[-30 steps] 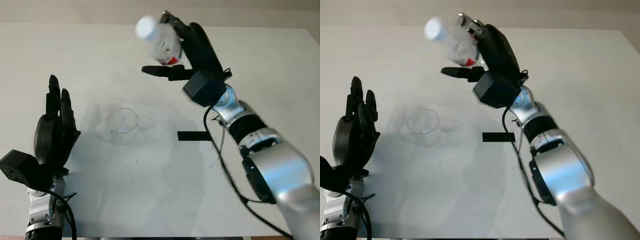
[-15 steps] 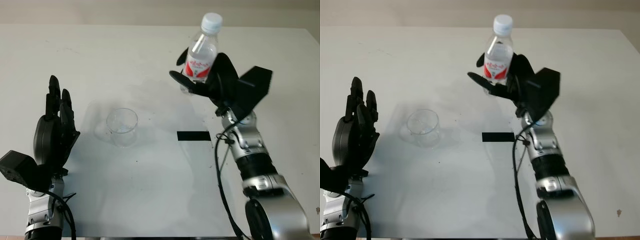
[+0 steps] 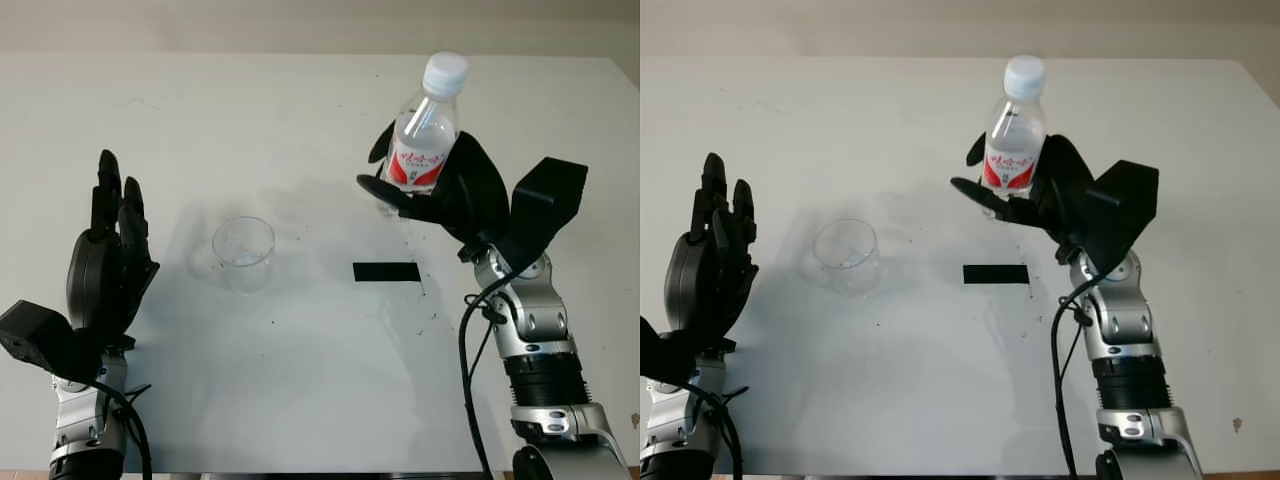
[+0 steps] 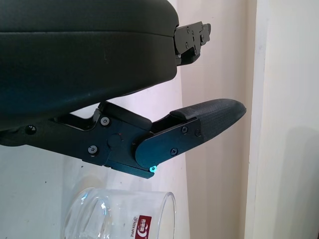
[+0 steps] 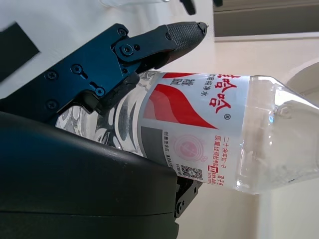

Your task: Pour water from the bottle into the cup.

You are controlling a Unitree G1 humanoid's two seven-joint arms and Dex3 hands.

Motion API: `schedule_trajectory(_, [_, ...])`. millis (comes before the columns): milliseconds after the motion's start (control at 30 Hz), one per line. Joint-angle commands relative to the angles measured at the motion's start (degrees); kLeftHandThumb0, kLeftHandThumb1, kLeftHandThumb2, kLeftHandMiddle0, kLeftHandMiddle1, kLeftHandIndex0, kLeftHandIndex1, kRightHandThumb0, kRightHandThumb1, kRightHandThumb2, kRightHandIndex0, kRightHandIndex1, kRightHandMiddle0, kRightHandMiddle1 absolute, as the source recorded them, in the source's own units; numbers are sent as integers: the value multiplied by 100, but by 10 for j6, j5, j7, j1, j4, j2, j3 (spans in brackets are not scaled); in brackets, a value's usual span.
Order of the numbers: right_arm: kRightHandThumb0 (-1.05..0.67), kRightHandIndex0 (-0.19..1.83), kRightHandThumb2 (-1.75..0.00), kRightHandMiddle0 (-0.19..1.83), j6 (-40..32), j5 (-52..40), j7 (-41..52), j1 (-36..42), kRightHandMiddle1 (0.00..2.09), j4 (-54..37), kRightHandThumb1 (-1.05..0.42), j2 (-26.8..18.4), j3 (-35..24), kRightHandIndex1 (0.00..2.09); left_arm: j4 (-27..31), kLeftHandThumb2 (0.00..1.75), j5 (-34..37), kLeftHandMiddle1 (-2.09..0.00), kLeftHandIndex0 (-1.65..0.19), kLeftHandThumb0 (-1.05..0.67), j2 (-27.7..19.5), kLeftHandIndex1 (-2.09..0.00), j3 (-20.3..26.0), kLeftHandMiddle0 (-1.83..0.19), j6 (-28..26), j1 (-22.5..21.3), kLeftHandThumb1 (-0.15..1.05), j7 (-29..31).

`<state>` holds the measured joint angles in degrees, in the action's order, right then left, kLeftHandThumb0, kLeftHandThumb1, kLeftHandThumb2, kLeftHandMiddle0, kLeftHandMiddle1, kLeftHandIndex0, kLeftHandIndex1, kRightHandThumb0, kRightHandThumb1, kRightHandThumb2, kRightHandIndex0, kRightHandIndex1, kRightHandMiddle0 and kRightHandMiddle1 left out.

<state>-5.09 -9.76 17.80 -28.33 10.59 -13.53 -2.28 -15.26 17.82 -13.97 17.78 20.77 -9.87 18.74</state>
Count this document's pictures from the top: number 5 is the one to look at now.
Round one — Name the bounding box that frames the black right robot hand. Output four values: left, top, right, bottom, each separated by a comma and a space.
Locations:
0, 21, 209, 239

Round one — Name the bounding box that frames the black tape strip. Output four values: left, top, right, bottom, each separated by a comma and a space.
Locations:
0, 21, 41, 83

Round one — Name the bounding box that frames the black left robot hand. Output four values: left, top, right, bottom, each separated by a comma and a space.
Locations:
179, 0, 224, 15

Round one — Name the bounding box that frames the clear water bottle red label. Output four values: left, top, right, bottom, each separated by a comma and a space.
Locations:
54, 71, 319, 195

